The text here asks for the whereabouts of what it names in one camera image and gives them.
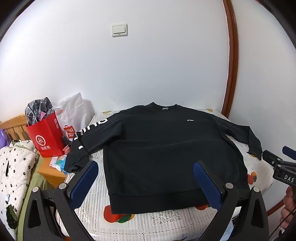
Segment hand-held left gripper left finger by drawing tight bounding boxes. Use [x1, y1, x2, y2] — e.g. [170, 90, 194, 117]
[23, 160, 100, 241]

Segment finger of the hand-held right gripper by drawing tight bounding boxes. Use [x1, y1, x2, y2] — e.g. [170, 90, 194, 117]
[282, 146, 296, 161]
[262, 150, 284, 167]

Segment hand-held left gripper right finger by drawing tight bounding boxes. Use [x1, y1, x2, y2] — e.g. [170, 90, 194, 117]
[193, 160, 271, 241]

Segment black sweatshirt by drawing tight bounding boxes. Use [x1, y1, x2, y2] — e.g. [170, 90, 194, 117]
[64, 101, 263, 215]

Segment person's right hand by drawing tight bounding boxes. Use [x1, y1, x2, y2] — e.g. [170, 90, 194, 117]
[280, 185, 296, 223]

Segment papers and packets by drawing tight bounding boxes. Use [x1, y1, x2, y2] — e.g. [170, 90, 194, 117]
[48, 145, 71, 173]

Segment wooden nightstand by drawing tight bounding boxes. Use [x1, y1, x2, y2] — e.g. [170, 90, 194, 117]
[37, 153, 68, 189]

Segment olive green bed sheet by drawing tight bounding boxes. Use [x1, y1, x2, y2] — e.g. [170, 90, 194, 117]
[17, 151, 56, 241]

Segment red paper bag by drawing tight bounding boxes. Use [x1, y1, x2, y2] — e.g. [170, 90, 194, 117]
[25, 112, 67, 158]

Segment fruit print tablecloth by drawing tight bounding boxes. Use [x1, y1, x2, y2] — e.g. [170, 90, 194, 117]
[54, 109, 281, 241]

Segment white floral quilt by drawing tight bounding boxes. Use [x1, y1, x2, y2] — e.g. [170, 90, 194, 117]
[0, 139, 40, 241]

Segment white plastic bag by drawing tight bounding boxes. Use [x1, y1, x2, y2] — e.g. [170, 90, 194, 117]
[54, 92, 96, 145]

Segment grey checkered cloth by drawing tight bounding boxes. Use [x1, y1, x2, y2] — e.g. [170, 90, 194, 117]
[25, 97, 55, 127]

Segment wooden headboard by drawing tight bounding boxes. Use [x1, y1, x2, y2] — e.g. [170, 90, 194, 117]
[0, 113, 30, 142]

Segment purple cloth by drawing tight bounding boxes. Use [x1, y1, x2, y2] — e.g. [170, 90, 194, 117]
[0, 128, 11, 149]

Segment brown wooden door frame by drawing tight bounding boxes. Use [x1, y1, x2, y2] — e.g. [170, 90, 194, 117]
[221, 0, 240, 120]

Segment white light switch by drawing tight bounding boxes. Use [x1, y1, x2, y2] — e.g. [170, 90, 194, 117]
[111, 23, 128, 38]

